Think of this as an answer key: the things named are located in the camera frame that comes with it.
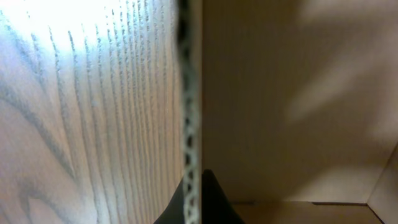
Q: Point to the brown cardboard box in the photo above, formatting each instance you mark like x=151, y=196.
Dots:
x=299, y=108

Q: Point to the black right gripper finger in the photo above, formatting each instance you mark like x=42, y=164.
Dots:
x=215, y=206

